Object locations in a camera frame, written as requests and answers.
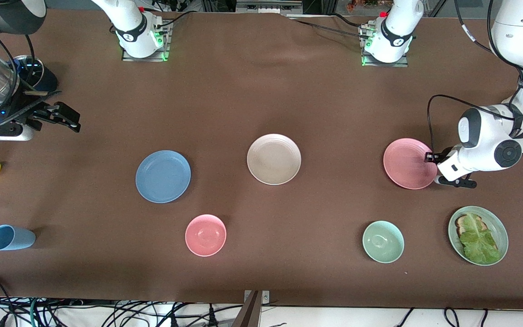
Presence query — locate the large beige plate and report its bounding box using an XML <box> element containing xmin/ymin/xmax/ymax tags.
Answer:
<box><xmin>247</xmin><ymin>134</ymin><xmax>302</xmax><ymax>186</ymax></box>

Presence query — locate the metal table edge bracket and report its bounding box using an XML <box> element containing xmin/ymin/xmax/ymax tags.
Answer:
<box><xmin>243</xmin><ymin>290</ymin><xmax>271</xmax><ymax>304</ymax></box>

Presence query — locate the dark blue saucepan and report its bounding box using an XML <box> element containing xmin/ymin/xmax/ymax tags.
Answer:
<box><xmin>15</xmin><ymin>55</ymin><xmax>59</xmax><ymax>94</ymax></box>

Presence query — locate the large blue plate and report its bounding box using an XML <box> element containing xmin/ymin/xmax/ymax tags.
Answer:
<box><xmin>135</xmin><ymin>150</ymin><xmax>192</xmax><ymax>203</ymax></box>

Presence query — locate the small green bowl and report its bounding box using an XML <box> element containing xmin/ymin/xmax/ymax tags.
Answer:
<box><xmin>362</xmin><ymin>220</ymin><xmax>405</xmax><ymax>264</ymax></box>

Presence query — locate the small pink bowl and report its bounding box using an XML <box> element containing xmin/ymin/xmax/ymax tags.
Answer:
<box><xmin>185</xmin><ymin>214</ymin><xmax>227</xmax><ymax>257</ymax></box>

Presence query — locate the toasted bread slice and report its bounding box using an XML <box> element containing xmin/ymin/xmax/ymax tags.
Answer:
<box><xmin>455</xmin><ymin>214</ymin><xmax>487</xmax><ymax>237</ymax></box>

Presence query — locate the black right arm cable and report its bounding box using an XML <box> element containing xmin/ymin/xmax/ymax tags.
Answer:
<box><xmin>0</xmin><ymin>14</ymin><xmax>62</xmax><ymax>129</ymax></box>

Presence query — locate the aluminium frame profile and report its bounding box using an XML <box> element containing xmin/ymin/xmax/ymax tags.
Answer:
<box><xmin>236</xmin><ymin>0</ymin><xmax>304</xmax><ymax>15</ymax></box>

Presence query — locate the green lettuce leaf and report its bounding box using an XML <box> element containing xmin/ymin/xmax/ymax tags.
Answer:
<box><xmin>458</xmin><ymin>213</ymin><xmax>501</xmax><ymax>265</ymax></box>

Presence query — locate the black floor cable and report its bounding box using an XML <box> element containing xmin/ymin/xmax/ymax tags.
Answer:
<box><xmin>395</xmin><ymin>308</ymin><xmax>414</xmax><ymax>327</ymax></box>
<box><xmin>443</xmin><ymin>307</ymin><xmax>461</xmax><ymax>327</ymax></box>

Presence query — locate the orange brown plant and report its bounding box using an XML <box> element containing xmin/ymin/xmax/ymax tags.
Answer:
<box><xmin>347</xmin><ymin>0</ymin><xmax>396</xmax><ymax>12</ymax></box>

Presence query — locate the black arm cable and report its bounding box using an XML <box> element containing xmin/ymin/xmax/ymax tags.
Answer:
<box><xmin>0</xmin><ymin>14</ymin><xmax>62</xmax><ymax>129</ymax></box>
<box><xmin>426</xmin><ymin>0</ymin><xmax>523</xmax><ymax>157</ymax></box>

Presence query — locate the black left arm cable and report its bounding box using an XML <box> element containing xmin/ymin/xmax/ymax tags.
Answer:
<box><xmin>426</xmin><ymin>0</ymin><xmax>523</xmax><ymax>157</ymax></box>

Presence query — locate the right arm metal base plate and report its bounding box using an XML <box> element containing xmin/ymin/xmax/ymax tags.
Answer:
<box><xmin>121</xmin><ymin>20</ymin><xmax>171</xmax><ymax>62</ymax></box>

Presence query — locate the glass lid with blue knob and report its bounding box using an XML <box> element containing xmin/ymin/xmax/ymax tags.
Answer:
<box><xmin>14</xmin><ymin>55</ymin><xmax>44</xmax><ymax>89</ymax></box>

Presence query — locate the large pink plate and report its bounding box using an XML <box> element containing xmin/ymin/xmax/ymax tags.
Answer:
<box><xmin>383</xmin><ymin>138</ymin><xmax>439</xmax><ymax>190</ymax></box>

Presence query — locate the blue cup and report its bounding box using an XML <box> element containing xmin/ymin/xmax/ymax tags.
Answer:
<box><xmin>0</xmin><ymin>224</ymin><xmax>36</xmax><ymax>251</ymax></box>

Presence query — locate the green plate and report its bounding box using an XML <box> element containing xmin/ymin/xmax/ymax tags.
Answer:
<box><xmin>448</xmin><ymin>206</ymin><xmax>509</xmax><ymax>267</ymax></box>

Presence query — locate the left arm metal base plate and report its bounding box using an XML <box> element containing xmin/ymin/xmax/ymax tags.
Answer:
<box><xmin>360</xmin><ymin>25</ymin><xmax>410</xmax><ymax>68</ymax></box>

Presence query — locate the black base power cable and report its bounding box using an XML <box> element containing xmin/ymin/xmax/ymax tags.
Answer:
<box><xmin>288</xmin><ymin>15</ymin><xmax>369</xmax><ymax>40</ymax></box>

